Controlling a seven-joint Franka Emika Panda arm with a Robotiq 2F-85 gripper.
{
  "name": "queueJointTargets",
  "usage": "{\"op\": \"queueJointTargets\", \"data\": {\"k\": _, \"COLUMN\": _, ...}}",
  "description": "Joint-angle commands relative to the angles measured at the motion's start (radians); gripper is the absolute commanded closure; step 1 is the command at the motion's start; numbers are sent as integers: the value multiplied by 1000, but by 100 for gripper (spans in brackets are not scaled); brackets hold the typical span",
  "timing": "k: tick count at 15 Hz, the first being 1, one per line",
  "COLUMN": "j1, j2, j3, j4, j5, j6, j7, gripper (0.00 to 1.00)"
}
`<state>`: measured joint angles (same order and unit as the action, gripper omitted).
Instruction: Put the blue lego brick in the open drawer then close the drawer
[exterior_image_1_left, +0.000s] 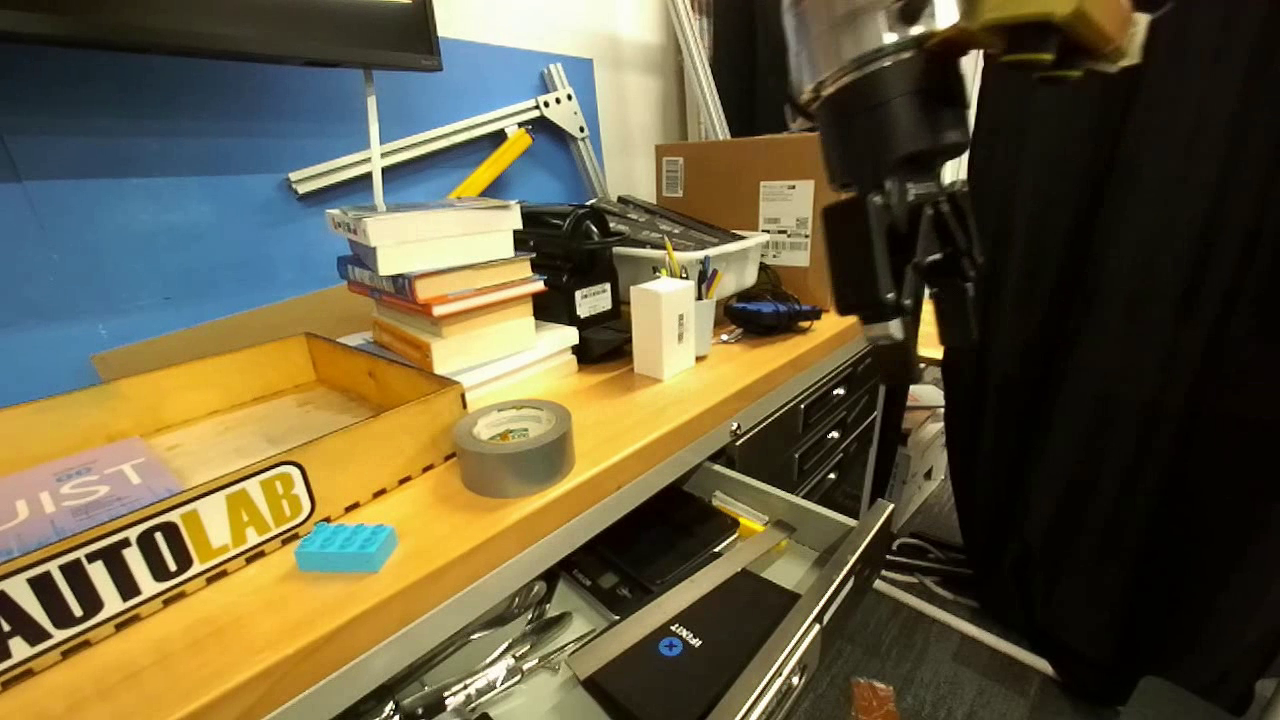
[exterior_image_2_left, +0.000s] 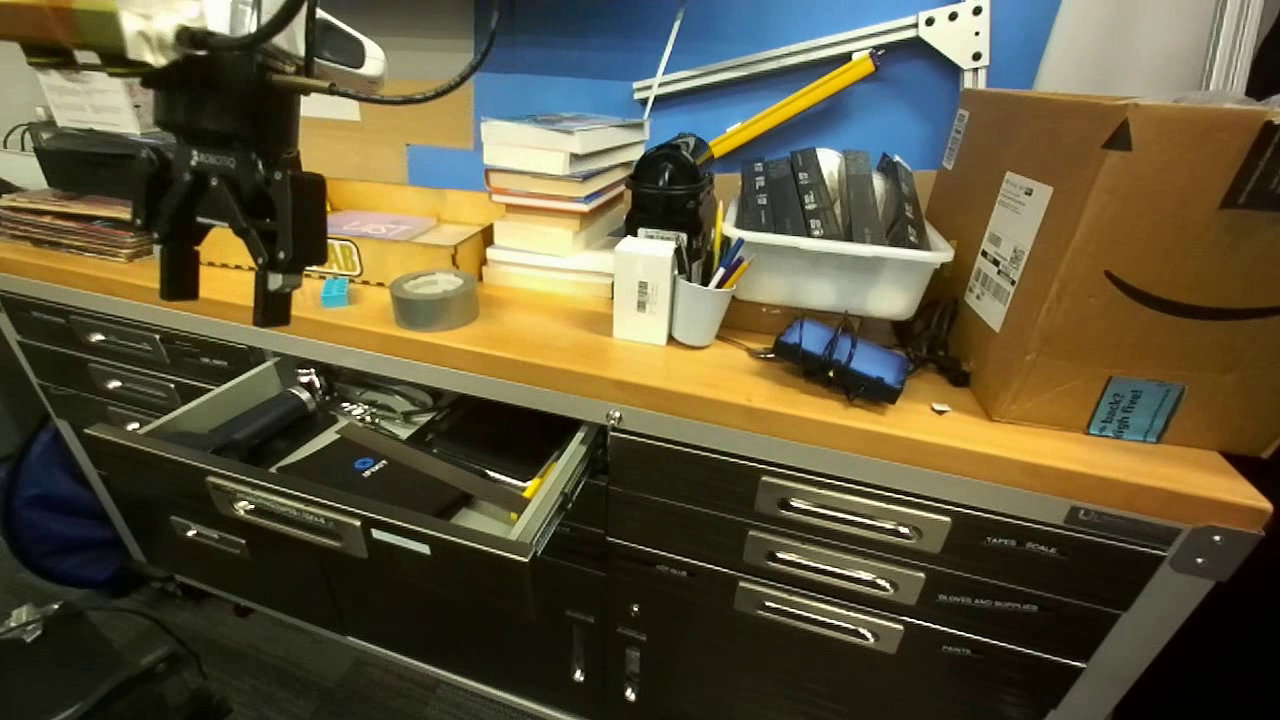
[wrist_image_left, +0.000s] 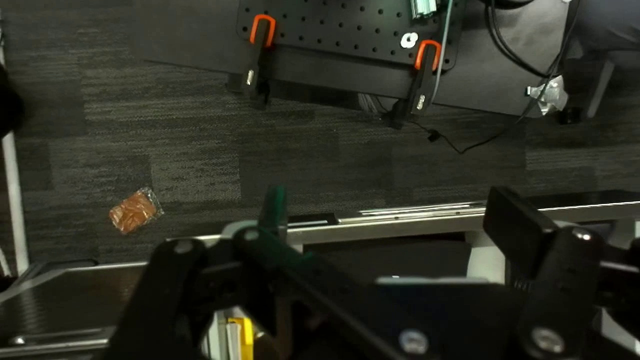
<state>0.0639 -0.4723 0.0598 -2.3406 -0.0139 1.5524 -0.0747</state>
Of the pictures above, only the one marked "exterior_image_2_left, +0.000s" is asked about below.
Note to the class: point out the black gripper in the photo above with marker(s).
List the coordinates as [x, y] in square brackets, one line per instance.
[231, 134]

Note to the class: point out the black closed drawer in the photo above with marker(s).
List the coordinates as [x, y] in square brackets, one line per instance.
[864, 512]
[824, 624]
[123, 345]
[106, 386]
[855, 573]

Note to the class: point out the open grey drawer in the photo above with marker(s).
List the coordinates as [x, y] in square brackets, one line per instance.
[361, 512]

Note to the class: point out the black flashlight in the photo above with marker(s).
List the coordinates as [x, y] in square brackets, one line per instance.
[264, 422]

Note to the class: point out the pile of dark magazines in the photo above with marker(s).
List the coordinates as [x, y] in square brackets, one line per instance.
[75, 224]

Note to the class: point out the black electronic device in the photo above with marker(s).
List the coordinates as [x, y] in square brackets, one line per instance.
[94, 160]

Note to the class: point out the yellow cardboard box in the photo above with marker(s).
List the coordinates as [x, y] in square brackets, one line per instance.
[407, 246]

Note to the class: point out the white paper sheets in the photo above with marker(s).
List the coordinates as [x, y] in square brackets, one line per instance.
[83, 103]

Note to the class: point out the black box with blue logo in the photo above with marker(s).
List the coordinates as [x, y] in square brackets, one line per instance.
[376, 482]

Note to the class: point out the dark flat bar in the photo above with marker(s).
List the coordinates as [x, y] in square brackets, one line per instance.
[431, 461]

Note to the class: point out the blue chair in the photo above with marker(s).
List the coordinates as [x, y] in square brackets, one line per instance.
[52, 521]

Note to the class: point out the stack of books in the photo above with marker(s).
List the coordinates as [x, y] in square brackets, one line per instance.
[561, 185]

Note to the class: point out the small white box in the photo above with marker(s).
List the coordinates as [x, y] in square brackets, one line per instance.
[641, 291]

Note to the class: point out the black bag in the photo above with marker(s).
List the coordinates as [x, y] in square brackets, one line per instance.
[671, 185]

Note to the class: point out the white pen cup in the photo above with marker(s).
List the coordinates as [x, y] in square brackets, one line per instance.
[699, 314]

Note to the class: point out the blue pen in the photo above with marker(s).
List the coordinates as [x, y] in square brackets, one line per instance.
[732, 261]

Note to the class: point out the black tray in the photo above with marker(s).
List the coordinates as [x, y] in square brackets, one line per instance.
[902, 201]
[818, 189]
[769, 193]

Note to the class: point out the giant yellow pencil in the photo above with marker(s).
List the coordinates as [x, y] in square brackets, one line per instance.
[794, 106]

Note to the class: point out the white plastic bin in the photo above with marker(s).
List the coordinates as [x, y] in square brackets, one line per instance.
[843, 268]

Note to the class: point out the blue pouch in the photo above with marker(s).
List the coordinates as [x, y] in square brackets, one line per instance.
[843, 361]

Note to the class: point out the small metal screw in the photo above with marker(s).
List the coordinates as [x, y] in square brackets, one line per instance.
[937, 409]

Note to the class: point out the large cardboard box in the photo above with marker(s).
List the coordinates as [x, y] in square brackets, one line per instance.
[1120, 264]

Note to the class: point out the grey duct tape roll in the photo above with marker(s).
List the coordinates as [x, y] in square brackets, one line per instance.
[432, 296]

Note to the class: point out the aluminium bracket rail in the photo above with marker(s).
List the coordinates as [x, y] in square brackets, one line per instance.
[824, 44]

